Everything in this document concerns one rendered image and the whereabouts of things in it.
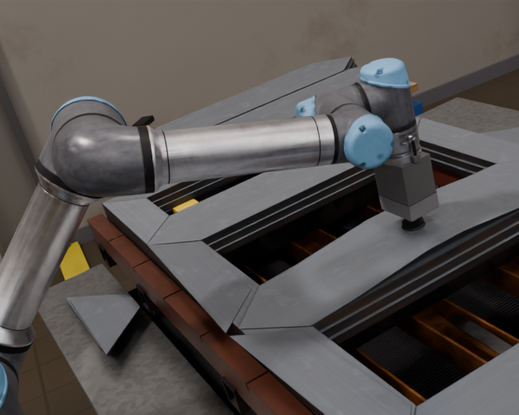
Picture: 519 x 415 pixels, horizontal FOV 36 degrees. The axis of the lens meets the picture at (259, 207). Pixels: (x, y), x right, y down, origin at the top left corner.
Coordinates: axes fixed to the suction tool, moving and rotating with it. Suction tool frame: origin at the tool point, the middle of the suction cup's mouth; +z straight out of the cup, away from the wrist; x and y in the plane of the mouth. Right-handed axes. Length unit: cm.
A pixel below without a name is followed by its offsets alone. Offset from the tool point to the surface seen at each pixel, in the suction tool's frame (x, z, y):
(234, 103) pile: -23, 2, 113
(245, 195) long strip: 10.1, 0.9, 46.3
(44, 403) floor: 63, 87, 148
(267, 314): 31.7, 0.9, 0.7
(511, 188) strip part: -21.6, 0.4, -2.7
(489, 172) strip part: -24.5, 0.5, 5.9
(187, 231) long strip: 27, 1, 43
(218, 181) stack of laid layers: 7, 4, 68
